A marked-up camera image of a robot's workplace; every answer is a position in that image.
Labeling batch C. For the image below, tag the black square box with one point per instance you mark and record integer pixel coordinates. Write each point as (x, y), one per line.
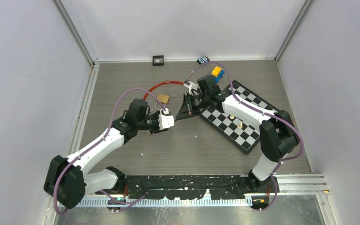
(158, 60)

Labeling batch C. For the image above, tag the cream chess piece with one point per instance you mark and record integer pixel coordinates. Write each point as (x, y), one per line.
(240, 125)

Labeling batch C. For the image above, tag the black white chessboard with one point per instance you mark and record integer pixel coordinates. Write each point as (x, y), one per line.
(242, 134)

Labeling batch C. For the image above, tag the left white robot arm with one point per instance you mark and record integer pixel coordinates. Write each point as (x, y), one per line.
(69, 179)

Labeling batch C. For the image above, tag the small blue toy car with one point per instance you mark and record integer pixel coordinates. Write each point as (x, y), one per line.
(203, 59)

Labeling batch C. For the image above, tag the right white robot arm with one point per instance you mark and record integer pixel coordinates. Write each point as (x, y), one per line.
(278, 136)

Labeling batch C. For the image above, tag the large brass padlock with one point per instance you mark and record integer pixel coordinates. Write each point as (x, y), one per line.
(163, 99)

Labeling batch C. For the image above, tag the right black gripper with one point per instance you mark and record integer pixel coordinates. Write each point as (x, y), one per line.
(187, 110)

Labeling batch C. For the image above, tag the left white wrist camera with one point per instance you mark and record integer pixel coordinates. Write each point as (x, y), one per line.
(165, 119)

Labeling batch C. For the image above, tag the yellow blue toy car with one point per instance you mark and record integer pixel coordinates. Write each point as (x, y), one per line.
(217, 73)

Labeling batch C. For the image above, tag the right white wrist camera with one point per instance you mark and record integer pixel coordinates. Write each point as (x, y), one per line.
(191, 86)

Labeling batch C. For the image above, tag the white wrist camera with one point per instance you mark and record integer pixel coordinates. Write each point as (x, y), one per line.
(191, 86)
(165, 119)

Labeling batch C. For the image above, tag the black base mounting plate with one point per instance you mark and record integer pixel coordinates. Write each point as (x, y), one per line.
(190, 187)

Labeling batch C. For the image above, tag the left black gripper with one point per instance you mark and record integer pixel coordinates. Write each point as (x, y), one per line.
(157, 130)

